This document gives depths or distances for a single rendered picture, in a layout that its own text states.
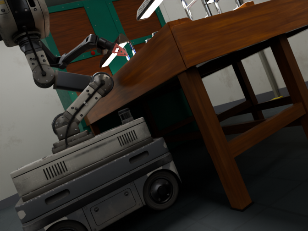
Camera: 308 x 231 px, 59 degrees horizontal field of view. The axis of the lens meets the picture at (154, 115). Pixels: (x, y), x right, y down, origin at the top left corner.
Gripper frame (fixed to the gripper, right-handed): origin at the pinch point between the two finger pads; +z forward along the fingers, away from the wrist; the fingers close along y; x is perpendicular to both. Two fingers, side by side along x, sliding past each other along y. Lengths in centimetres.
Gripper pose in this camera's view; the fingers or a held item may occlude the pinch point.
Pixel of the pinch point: (124, 53)
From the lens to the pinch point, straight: 190.7
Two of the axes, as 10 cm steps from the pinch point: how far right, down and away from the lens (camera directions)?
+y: -1.2, 0.8, -9.9
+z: 8.8, 4.7, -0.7
